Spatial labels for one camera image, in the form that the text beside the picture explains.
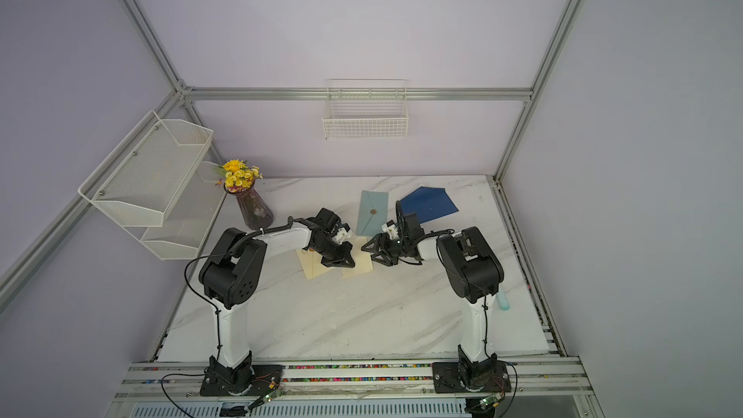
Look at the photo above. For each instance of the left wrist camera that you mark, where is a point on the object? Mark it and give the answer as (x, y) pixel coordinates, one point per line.
(343, 234)

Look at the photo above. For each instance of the teal envelope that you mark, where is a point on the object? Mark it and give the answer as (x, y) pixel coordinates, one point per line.
(372, 214)

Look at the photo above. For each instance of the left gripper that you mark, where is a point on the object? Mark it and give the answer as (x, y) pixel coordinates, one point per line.
(343, 256)

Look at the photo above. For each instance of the yellow flower bouquet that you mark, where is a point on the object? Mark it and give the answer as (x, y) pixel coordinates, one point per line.
(237, 177)

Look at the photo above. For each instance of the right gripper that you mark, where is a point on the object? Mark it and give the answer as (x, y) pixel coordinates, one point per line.
(389, 259)

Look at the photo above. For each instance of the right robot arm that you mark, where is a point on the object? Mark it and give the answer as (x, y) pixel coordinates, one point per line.
(475, 274)

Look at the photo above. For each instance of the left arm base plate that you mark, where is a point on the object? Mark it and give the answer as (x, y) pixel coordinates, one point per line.
(244, 380)

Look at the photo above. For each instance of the small light blue object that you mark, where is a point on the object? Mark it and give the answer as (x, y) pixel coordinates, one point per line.
(502, 301)

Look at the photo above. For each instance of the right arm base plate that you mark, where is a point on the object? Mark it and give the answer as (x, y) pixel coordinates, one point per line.
(471, 376)

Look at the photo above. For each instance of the aluminium front rail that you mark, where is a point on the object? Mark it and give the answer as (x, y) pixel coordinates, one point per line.
(541, 386)

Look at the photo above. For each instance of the white wire wall basket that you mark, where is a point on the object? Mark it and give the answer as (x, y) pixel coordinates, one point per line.
(366, 109)

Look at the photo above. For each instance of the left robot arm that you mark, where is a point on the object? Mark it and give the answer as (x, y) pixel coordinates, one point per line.
(231, 272)

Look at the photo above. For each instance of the peach paper sheet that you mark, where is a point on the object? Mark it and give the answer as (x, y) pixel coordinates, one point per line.
(362, 259)

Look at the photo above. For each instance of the dark blue envelope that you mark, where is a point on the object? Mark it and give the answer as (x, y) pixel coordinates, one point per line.
(428, 204)

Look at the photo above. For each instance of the white mesh two-tier shelf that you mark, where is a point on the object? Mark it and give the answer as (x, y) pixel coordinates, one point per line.
(159, 188)

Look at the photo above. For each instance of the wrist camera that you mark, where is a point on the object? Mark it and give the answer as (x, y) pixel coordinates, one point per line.
(390, 228)
(343, 234)

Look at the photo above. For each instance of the cream envelope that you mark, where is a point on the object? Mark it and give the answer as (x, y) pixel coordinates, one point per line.
(311, 264)

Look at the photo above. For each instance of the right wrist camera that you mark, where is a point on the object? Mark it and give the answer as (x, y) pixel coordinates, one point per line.
(390, 228)

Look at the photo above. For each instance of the dark glass vase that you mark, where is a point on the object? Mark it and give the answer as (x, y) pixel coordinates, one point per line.
(255, 211)

